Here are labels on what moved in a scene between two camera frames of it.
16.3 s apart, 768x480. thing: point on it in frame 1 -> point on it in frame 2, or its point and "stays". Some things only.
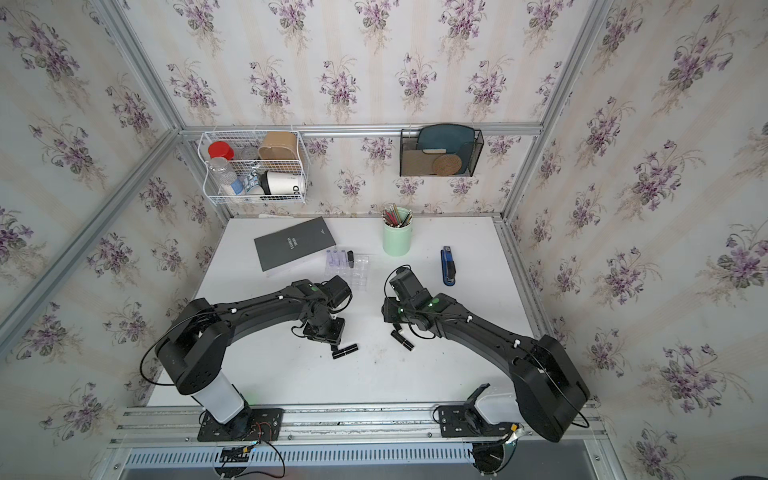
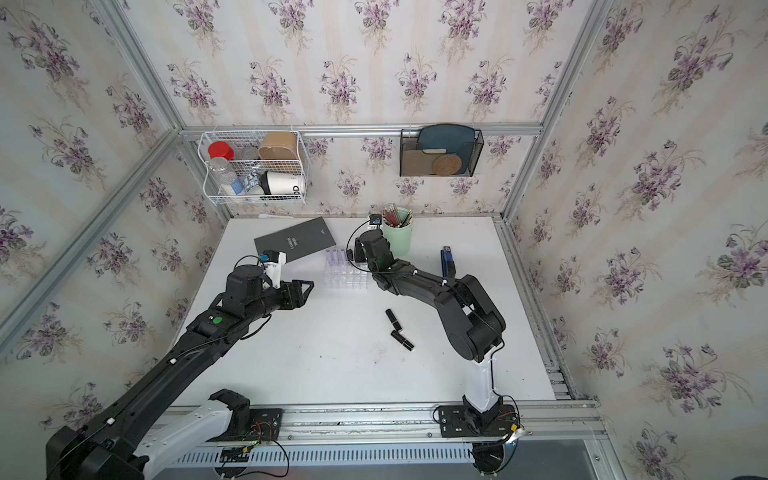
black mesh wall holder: (439, 152) stays
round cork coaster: (447, 164) stays
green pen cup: (397, 231) stays
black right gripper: (387, 310) -> (358, 249)
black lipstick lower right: (401, 339) stays
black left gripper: (334, 341) -> (288, 291)
